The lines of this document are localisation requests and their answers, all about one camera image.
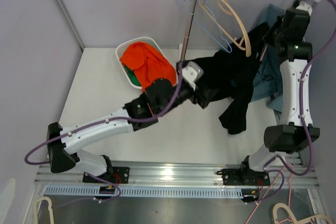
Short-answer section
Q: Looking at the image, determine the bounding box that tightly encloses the black t shirt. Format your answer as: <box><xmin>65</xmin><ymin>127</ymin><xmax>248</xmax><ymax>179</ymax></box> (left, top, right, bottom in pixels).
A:
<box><xmin>183</xmin><ymin>22</ymin><xmax>269</xmax><ymax>135</ymax></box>

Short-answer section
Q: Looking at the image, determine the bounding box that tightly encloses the light blue wire hanger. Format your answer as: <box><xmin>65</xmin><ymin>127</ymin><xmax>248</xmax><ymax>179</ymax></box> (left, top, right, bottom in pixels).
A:
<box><xmin>175</xmin><ymin>0</ymin><xmax>233</xmax><ymax>54</ymax></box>

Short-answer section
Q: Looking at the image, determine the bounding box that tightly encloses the beige wooden hanger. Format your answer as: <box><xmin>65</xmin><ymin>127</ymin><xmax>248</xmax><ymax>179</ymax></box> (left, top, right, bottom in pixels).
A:
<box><xmin>197</xmin><ymin>0</ymin><xmax>252</xmax><ymax>58</ymax></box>

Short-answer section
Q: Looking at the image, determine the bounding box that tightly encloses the orange t shirt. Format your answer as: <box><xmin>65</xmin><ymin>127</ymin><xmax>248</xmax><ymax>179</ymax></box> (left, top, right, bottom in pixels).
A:
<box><xmin>120</xmin><ymin>41</ymin><xmax>176</xmax><ymax>90</ymax></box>

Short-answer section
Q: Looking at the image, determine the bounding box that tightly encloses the green t shirt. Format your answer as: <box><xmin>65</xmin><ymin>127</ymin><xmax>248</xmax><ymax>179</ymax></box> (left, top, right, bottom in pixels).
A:
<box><xmin>123</xmin><ymin>65</ymin><xmax>141</xmax><ymax>88</ymax></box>

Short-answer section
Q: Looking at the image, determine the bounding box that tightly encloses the pink wire hanger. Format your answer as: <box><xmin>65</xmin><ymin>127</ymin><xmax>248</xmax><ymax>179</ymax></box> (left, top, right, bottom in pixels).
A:
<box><xmin>260</xmin><ymin>44</ymin><xmax>268</xmax><ymax>62</ymax></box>

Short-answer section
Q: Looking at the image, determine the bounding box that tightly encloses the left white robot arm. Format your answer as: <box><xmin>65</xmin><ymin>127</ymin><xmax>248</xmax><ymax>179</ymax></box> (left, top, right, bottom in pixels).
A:
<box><xmin>47</xmin><ymin>79</ymin><xmax>210</xmax><ymax>183</ymax></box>

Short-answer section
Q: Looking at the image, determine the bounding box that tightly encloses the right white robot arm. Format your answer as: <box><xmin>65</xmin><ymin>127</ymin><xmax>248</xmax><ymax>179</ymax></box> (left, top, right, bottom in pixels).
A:
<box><xmin>239</xmin><ymin>4</ymin><xmax>320</xmax><ymax>185</ymax></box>

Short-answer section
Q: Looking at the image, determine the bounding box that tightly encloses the grey blue t shirt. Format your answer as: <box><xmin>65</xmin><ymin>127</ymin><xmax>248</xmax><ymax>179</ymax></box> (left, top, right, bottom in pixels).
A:
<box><xmin>251</xmin><ymin>4</ymin><xmax>285</xmax><ymax>112</ymax></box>

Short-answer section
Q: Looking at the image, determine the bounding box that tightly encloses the pink hanger on floor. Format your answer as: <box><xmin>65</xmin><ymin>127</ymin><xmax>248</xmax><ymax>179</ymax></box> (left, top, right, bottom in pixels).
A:
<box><xmin>245</xmin><ymin>163</ymin><xmax>295</xmax><ymax>224</ymax></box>

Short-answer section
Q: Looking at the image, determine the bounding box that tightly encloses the beige hanger on floor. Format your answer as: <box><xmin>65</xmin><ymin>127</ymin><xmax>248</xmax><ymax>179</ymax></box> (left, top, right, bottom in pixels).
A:
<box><xmin>272</xmin><ymin>203</ymin><xmax>334</xmax><ymax>224</ymax></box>

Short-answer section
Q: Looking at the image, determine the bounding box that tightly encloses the beige hanger floor left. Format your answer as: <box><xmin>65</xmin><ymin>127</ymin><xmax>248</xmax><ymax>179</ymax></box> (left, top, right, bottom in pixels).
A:
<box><xmin>33</xmin><ymin>196</ymin><xmax>55</xmax><ymax>224</ymax></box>

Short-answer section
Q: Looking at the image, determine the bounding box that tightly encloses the white plastic basket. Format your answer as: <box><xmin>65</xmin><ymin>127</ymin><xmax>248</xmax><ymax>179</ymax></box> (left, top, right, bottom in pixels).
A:
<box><xmin>115</xmin><ymin>37</ymin><xmax>166</xmax><ymax>91</ymax></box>

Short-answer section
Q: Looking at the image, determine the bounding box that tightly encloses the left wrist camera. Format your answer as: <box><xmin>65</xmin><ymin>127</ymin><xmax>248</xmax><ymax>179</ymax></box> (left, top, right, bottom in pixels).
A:
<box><xmin>182</xmin><ymin>61</ymin><xmax>204</xmax><ymax>91</ymax></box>

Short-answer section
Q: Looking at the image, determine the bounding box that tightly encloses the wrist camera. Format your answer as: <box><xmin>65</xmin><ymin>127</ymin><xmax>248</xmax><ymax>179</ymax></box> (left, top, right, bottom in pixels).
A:
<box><xmin>182</xmin><ymin>61</ymin><xmax>204</xmax><ymax>91</ymax></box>
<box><xmin>292</xmin><ymin>0</ymin><xmax>312</xmax><ymax>16</ymax></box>

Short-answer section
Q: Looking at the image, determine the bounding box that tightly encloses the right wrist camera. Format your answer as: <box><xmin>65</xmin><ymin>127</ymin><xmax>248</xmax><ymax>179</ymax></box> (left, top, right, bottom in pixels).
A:
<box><xmin>292</xmin><ymin>0</ymin><xmax>312</xmax><ymax>16</ymax></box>

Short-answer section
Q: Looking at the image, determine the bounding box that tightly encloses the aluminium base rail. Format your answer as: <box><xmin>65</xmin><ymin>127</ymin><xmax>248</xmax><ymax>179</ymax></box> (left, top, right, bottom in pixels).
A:
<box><xmin>34</xmin><ymin>160</ymin><xmax>320</xmax><ymax>189</ymax></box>

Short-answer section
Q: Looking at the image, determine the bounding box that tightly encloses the right black mount plate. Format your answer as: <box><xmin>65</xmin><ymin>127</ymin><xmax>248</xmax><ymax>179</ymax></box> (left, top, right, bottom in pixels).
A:
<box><xmin>216</xmin><ymin>168</ymin><xmax>270</xmax><ymax>186</ymax></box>

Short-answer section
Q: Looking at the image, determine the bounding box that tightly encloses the black mount plate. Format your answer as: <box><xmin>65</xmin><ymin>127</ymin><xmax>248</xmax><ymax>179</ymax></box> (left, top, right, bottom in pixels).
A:
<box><xmin>216</xmin><ymin>168</ymin><xmax>270</xmax><ymax>186</ymax></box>
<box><xmin>82</xmin><ymin>167</ymin><xmax>130</xmax><ymax>184</ymax></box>

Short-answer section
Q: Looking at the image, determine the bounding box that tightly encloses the left black mount plate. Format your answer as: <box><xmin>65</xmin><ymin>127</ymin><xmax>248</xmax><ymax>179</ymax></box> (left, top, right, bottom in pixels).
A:
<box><xmin>82</xmin><ymin>167</ymin><xmax>130</xmax><ymax>184</ymax></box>

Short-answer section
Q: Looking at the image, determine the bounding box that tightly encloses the white slotted cable duct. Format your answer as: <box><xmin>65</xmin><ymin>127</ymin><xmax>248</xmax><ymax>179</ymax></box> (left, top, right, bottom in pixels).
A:
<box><xmin>45</xmin><ymin>186</ymin><xmax>243</xmax><ymax>199</ymax></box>

